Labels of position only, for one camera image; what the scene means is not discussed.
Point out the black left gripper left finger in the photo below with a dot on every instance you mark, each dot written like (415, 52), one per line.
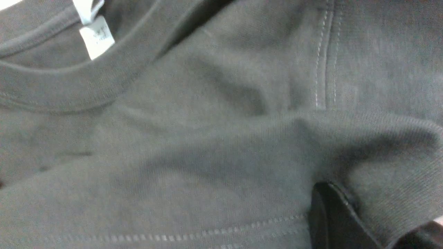
(334, 222)

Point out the dark gray long-sleeve top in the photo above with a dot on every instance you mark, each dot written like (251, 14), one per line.
(205, 124)

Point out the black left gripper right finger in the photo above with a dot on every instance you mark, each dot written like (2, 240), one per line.
(427, 236)

